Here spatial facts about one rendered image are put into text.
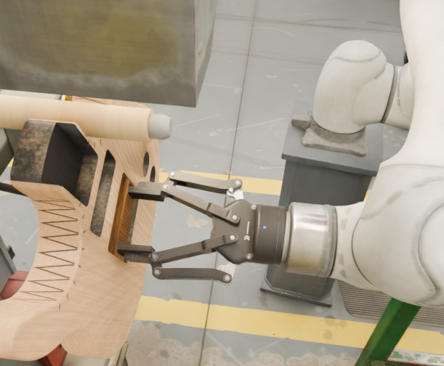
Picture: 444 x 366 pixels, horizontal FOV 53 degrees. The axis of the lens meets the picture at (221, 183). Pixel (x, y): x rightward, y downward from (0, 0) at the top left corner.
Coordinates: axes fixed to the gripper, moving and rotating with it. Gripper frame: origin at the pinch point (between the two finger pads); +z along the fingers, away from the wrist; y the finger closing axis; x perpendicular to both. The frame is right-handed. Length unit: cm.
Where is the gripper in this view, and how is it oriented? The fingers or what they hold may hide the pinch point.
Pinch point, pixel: (127, 219)
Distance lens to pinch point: 60.1
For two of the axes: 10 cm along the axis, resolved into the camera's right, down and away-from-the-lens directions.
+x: -0.4, -3.3, -9.4
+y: 1.2, -9.4, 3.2
